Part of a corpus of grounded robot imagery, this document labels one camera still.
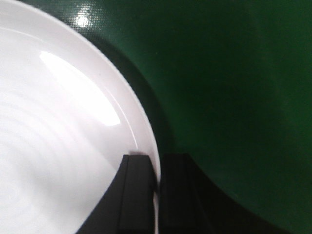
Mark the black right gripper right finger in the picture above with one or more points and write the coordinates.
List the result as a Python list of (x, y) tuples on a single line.
[(190, 203)]

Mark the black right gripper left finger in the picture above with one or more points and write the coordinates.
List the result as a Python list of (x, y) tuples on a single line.
[(127, 207)]

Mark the pink white plate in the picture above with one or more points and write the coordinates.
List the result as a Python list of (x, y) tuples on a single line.
[(67, 117)]

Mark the green conveyor belt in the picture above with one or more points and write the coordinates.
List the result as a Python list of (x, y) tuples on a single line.
[(233, 79)]

